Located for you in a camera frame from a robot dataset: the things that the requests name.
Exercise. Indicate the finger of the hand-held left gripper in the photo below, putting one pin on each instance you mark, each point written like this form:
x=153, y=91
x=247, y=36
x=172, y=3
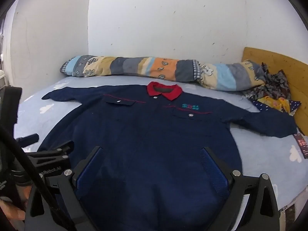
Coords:
x=51, y=154
x=26, y=139

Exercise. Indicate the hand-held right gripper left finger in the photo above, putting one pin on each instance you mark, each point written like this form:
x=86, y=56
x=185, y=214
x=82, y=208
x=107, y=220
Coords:
x=89, y=170

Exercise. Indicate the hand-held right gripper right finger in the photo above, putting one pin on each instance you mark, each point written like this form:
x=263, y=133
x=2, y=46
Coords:
x=214, y=170

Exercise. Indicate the navy shirt with red collar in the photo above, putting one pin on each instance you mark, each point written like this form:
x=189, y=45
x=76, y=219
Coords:
x=149, y=137

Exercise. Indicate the person's left hand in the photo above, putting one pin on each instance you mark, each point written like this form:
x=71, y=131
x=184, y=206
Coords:
x=12, y=210

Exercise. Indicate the light blue cloud bed sheet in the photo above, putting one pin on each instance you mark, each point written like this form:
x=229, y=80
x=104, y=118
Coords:
x=264, y=154

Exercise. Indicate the white mattress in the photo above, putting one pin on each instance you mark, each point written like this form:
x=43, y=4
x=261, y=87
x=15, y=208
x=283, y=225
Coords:
x=291, y=211

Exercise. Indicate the black smartphone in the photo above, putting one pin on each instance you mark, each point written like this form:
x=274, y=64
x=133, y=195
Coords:
x=302, y=146

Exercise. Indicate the dark patterned cloth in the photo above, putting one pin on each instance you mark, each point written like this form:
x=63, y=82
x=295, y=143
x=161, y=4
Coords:
x=274, y=84

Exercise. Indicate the rolled striped patchwork quilt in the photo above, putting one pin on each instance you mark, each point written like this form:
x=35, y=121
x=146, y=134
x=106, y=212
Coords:
x=149, y=67

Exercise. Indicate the wooden headboard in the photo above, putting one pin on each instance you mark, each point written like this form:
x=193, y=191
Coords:
x=288, y=67

